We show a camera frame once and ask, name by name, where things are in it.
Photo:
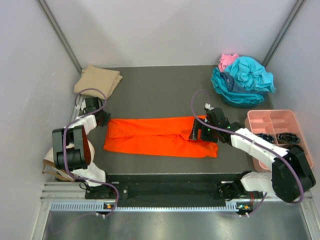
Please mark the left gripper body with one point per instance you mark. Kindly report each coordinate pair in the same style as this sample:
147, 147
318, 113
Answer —
104, 117

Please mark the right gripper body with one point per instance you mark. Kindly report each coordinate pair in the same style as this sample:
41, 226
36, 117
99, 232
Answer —
210, 134

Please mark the orange t shirt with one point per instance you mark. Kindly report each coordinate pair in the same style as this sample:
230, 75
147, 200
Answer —
168, 137

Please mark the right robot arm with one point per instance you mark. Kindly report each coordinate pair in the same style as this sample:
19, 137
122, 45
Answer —
289, 176

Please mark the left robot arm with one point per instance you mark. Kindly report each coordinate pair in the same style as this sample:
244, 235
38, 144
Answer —
73, 154

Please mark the folded beige t shirt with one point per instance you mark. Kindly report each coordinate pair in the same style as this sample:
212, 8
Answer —
97, 82

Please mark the turquoise t shirt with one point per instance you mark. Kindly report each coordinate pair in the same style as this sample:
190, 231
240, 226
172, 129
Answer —
247, 80

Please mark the pink t shirt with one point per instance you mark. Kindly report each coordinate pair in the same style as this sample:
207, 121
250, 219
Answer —
226, 60

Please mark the pink divided tray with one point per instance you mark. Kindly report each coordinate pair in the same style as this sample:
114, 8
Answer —
276, 122

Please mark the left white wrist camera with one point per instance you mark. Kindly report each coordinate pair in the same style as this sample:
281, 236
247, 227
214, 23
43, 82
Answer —
81, 107

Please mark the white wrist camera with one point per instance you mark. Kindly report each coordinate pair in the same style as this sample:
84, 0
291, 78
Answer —
81, 107
208, 107

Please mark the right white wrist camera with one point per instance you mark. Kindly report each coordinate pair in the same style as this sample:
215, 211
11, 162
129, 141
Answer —
208, 107

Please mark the aluminium frame rail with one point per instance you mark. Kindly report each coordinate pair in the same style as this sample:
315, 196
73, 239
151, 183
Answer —
62, 188

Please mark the grey slotted cable duct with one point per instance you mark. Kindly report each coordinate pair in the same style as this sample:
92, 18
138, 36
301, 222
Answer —
101, 207

